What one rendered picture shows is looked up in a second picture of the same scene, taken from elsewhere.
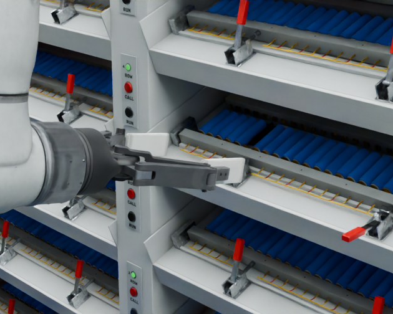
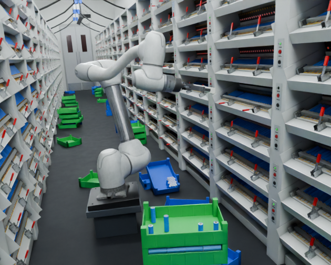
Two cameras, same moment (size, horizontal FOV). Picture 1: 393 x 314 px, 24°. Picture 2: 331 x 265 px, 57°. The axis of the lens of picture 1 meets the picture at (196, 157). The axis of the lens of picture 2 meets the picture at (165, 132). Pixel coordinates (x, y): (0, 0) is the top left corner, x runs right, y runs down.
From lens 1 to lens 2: 75 cm
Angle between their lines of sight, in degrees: 27
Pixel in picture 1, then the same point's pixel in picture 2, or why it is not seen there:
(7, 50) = (155, 55)
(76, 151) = (172, 80)
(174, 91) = (221, 85)
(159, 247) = (217, 126)
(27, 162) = (160, 80)
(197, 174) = (199, 88)
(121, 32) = (209, 70)
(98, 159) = (178, 82)
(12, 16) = (157, 49)
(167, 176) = (193, 87)
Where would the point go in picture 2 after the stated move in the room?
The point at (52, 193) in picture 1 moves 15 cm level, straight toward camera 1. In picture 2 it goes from (166, 88) to (157, 92)
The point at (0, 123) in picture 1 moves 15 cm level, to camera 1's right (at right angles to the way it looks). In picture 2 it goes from (154, 70) to (182, 69)
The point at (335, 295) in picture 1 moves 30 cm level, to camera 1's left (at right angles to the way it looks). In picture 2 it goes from (251, 133) to (202, 130)
